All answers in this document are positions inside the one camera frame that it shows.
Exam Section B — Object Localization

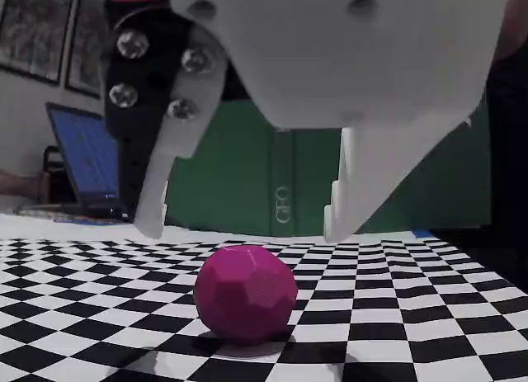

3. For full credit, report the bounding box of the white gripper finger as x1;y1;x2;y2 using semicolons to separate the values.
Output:
102;8;229;239
323;116;474;244

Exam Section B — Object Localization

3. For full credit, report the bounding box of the black white checkerboard mat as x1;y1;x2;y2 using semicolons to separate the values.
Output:
0;212;528;382

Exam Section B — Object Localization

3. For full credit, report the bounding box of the black chair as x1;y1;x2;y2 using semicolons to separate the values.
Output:
42;145;80;205

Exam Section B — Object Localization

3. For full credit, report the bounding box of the open black laptop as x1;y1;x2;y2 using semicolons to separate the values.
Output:
45;101;134;224

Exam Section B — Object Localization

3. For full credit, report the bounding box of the white pink gripper body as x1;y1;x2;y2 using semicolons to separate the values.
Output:
97;0;512;132

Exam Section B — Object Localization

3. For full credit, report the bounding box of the narrow framed picture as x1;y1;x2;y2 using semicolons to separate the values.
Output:
64;0;109;99

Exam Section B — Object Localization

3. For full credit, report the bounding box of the person in dark clothing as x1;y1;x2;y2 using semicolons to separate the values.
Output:
485;0;528;234

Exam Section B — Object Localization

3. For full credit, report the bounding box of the person forearm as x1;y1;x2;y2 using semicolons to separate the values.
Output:
0;169;43;200

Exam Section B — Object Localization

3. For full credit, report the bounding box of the large framed picture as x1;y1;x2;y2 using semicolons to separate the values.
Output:
0;0;80;85

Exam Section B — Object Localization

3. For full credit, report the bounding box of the pink faceted ball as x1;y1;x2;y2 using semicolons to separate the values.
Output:
193;244;299;347

